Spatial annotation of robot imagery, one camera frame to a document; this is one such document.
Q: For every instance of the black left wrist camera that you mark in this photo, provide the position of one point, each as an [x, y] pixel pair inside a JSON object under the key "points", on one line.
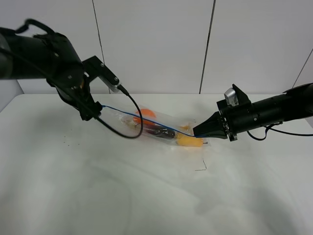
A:
{"points": [[95, 68]]}

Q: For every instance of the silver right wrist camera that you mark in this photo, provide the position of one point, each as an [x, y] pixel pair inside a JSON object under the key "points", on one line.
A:
{"points": [[234, 96]]}

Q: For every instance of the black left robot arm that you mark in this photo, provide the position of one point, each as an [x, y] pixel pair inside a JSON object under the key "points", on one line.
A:
{"points": [[35, 51]]}

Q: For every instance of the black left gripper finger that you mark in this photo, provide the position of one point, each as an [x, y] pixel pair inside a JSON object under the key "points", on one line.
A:
{"points": [[89, 110]]}

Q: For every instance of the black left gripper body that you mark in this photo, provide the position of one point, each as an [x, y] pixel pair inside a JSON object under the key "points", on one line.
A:
{"points": [[79, 95]]}

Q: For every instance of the purple eggplant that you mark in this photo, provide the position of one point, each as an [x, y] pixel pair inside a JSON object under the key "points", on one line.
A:
{"points": [[160, 132]]}

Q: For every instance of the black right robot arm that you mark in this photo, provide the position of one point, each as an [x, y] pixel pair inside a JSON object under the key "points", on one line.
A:
{"points": [[295, 103]]}

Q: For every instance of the yellow pear fruit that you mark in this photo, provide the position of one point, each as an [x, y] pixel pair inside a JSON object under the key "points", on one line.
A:
{"points": [[186, 138]]}

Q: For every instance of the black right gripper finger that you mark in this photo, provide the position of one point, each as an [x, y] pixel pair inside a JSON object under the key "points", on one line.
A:
{"points": [[212, 135], [213, 125]]}

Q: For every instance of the clear zip bag blue seal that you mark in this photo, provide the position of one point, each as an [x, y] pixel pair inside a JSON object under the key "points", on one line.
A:
{"points": [[124, 119]]}

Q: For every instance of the orange round fruit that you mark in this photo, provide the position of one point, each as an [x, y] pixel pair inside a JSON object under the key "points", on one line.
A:
{"points": [[147, 114]]}

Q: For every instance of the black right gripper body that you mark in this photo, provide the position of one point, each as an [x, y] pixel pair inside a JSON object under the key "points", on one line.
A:
{"points": [[237, 119]]}

